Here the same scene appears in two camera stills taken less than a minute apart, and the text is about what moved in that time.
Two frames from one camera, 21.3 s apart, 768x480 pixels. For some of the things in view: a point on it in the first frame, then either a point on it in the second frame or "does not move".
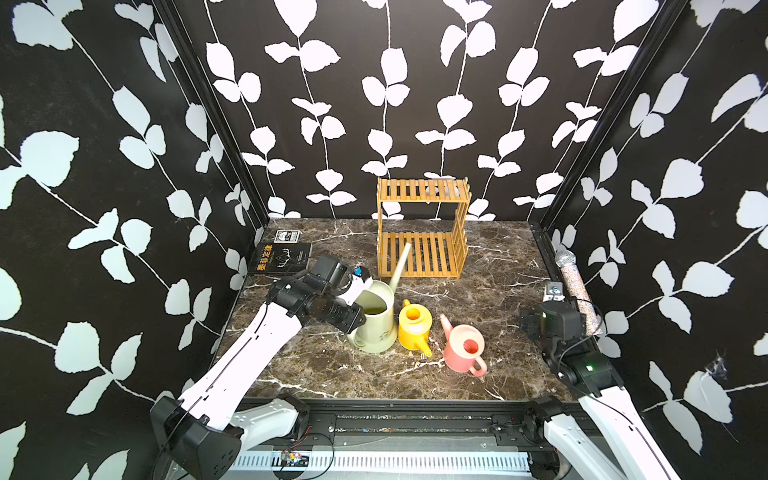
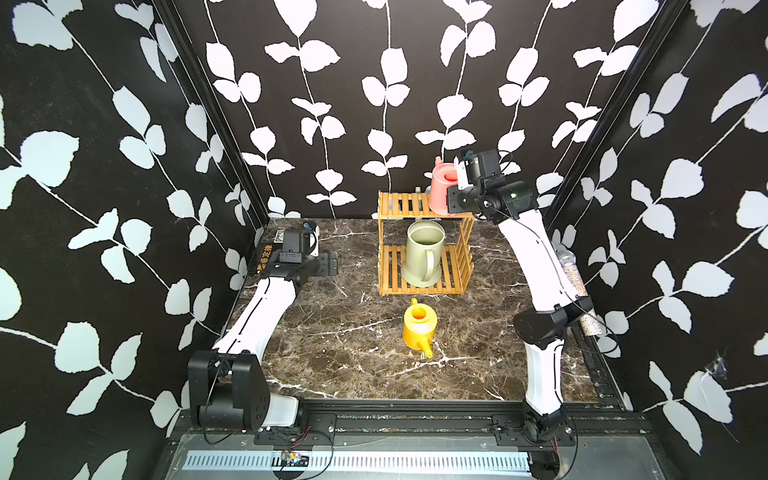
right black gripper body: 534,329 → 465,201
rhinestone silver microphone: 581,290 does not move
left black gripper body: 340,312 → 317,265
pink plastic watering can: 463,346 → 444,175
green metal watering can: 379,333 → 422,265
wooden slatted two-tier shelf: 432,254 → 458,259
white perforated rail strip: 386,461 does not move
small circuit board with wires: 292,459 does not move
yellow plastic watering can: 414,322 does not move
